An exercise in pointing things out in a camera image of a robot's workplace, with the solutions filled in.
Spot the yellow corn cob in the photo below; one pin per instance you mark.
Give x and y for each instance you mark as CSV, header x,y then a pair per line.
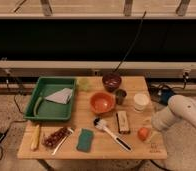
x,y
35,138

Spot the green cucumber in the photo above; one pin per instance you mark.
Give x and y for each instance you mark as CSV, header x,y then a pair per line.
x,y
36,106

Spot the small dark green cup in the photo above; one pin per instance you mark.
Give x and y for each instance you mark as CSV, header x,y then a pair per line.
x,y
120,96

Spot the red grape bunch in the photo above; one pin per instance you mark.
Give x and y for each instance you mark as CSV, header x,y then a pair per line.
x,y
53,139

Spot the grey folded cloth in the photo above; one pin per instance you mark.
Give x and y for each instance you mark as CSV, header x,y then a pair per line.
x,y
62,97

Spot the wooden table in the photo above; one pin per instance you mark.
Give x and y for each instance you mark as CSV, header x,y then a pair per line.
x,y
102,145

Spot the white dish brush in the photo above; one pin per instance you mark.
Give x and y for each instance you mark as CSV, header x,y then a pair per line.
x,y
101,125

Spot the dark red bowl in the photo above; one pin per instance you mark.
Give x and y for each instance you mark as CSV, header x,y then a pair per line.
x,y
111,81

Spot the silver knife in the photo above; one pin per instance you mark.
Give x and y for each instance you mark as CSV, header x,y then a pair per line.
x,y
68,133

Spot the orange apple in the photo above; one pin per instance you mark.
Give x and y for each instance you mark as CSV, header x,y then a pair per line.
x,y
143,133

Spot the green sponge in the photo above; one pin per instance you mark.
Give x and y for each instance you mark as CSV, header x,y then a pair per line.
x,y
85,140

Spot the orange plastic bowl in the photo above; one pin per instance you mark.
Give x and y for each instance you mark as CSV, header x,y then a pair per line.
x,y
102,102

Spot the wooden block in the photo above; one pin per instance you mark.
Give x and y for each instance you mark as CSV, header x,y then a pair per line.
x,y
123,124

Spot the white paper cup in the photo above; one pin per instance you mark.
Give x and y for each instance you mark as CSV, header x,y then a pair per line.
x,y
140,101

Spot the green plastic tray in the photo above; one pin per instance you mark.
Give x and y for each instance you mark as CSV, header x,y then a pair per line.
x,y
50,111

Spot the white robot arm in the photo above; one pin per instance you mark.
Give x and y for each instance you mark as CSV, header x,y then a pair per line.
x,y
179,107

